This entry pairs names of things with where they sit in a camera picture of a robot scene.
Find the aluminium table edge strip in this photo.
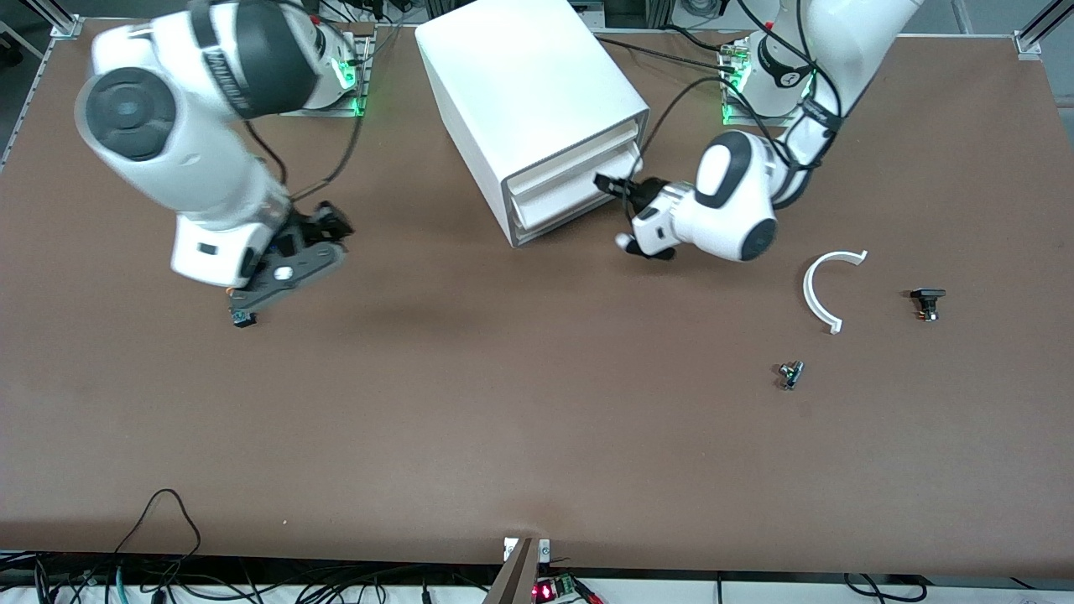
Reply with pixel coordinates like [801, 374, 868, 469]
[0, 34, 53, 173]

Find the black cable loop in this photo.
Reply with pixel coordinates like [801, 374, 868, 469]
[113, 488, 204, 580]

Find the black coiled cable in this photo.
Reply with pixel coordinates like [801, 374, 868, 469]
[843, 573, 928, 603]

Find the white shallow drawer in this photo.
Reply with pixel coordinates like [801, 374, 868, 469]
[502, 117, 647, 202]

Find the white drawer cabinet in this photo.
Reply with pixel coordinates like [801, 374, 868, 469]
[415, 0, 651, 249]

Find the black cable behind cabinet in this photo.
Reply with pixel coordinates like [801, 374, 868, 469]
[592, 34, 743, 72]

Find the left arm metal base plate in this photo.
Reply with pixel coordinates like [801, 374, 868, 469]
[717, 34, 819, 128]

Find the white semicircular pipe clamp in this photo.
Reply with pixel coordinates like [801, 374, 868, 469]
[803, 249, 868, 335]

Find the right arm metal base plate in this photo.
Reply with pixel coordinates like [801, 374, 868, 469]
[279, 23, 376, 118]

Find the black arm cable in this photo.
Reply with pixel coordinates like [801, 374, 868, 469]
[242, 25, 378, 204]
[734, 0, 844, 169]

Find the grey angled post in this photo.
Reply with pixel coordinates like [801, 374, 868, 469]
[482, 537, 540, 604]

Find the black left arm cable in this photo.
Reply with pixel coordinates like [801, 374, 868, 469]
[734, 0, 844, 169]

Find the black looping gripper cable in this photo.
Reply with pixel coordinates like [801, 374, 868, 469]
[639, 77, 806, 177]

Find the white deep drawer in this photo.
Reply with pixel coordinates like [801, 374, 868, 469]
[510, 143, 645, 240]

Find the black cable bundle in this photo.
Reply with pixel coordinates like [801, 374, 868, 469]
[0, 549, 471, 604]

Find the circuit board red light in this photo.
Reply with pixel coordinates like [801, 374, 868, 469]
[531, 573, 588, 604]

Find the aluminium frame profile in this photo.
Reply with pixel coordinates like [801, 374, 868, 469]
[17, 0, 83, 39]
[1014, 0, 1074, 56]

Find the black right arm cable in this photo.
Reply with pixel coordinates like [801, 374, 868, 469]
[242, 25, 378, 204]

